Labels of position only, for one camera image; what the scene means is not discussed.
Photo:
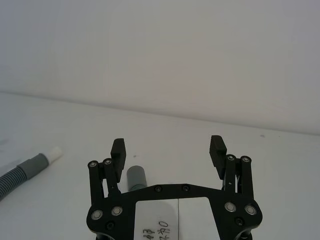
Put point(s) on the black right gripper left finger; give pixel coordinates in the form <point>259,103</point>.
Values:
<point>117,160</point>

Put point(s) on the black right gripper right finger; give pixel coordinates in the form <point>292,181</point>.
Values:
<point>217,157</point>

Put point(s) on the white handwritten paper label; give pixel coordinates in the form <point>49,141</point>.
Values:
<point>155,215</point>

